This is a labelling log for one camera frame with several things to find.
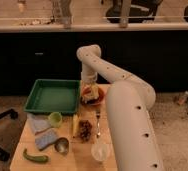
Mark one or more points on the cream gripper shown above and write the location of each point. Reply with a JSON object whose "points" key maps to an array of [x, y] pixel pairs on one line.
{"points": [[90, 91]]}

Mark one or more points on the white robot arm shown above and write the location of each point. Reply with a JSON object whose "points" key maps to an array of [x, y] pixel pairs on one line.
{"points": [[128, 101]]}

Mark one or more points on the small green cup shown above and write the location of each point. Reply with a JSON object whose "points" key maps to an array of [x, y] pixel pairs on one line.
{"points": [[55, 119]]}

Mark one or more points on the white paper cup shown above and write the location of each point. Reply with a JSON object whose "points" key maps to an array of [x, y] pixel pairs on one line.
{"points": [[100, 151]]}

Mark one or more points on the metal measuring cup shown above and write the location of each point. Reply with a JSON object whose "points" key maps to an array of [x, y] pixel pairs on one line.
{"points": [[62, 145]]}

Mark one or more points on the orange plate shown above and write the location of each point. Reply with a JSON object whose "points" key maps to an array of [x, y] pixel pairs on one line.
{"points": [[95, 102]]}

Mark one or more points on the metal fork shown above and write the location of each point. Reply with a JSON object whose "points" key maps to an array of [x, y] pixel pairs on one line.
{"points": [[98, 115]]}

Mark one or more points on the yellow banana piece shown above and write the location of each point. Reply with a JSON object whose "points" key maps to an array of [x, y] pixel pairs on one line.
{"points": [[75, 125]]}

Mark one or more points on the brown grape cluster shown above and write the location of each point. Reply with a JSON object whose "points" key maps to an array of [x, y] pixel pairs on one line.
{"points": [[85, 128]]}

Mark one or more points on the green plastic tray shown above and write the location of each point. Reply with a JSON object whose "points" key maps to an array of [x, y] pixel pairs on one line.
{"points": [[54, 95]]}

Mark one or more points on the light blue cloth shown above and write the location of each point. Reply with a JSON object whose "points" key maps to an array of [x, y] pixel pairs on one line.
{"points": [[37, 124]]}

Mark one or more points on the blue sponge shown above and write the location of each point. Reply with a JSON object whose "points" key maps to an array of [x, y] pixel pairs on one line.
{"points": [[46, 140]]}

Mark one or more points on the dark cabinet counter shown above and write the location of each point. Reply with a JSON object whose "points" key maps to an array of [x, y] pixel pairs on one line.
{"points": [[158, 57]]}

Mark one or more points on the green pepper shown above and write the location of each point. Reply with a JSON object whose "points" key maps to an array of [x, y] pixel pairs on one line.
{"points": [[36, 159]]}

